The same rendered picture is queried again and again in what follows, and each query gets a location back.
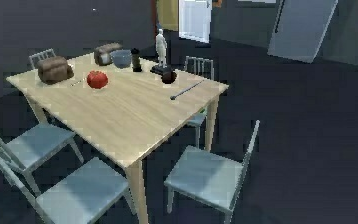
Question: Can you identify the dark brown round potato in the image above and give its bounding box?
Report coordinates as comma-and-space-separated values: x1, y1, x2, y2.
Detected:
161, 69, 178, 85

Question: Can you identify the grey metal chair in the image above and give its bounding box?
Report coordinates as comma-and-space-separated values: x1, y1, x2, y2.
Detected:
28, 48, 57, 71
0, 121, 85, 197
163, 119, 261, 224
0, 139, 137, 224
183, 55, 216, 149

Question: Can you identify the light wooden dining table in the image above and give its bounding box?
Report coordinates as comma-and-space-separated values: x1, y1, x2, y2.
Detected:
5, 50, 230, 224

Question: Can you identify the white statue on black base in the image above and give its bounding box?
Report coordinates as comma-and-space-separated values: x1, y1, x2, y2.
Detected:
150, 27, 173, 76

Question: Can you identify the black pepper mill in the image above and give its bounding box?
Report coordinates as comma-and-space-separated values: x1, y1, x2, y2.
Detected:
130, 47, 143, 73

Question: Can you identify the grey bowl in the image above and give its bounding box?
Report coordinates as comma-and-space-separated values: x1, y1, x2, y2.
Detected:
110, 49, 133, 70

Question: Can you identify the red tomato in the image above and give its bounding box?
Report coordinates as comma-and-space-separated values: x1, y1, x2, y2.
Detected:
86, 70, 109, 90

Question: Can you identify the white room door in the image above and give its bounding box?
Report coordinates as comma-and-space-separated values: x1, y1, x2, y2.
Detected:
178, 0, 213, 44

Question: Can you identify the grey fridge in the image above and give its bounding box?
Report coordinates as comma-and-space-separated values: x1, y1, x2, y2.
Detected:
267, 0, 339, 64

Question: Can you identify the black long-handled spoon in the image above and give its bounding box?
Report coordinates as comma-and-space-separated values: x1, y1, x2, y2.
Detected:
169, 79, 205, 101

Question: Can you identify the black fridge handle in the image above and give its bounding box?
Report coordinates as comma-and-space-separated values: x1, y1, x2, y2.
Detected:
274, 0, 286, 34

